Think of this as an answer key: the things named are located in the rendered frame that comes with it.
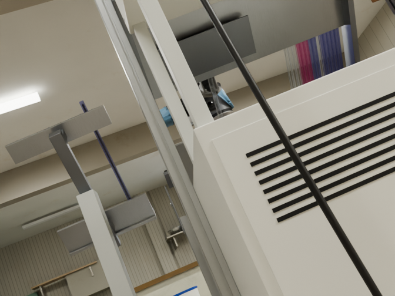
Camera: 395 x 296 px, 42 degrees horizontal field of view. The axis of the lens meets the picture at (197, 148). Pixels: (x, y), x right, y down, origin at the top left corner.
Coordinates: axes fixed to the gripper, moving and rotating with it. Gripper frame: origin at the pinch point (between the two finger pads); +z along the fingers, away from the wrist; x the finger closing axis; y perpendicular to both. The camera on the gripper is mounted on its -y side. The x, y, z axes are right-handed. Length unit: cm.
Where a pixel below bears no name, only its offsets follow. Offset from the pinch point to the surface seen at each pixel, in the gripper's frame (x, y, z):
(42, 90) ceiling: -92, -34, -401
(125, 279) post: -48, -41, 14
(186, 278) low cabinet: -26, -422, -567
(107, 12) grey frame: -23.2, 35.7, 13.6
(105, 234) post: -49, -28, 5
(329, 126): -1, 10, 83
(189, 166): -15.3, -20.5, -2.0
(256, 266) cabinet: -21, -2, 92
